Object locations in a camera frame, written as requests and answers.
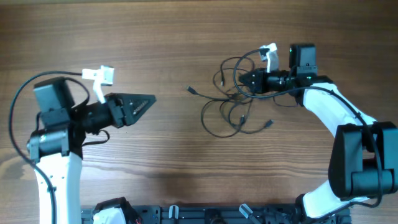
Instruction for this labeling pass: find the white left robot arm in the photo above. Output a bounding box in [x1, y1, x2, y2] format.
[27, 77, 156, 223]

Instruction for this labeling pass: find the thick black USB cable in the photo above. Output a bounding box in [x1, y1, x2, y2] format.
[186, 85, 254, 139]

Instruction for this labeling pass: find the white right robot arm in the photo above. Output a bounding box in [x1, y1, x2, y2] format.
[233, 43, 397, 223]

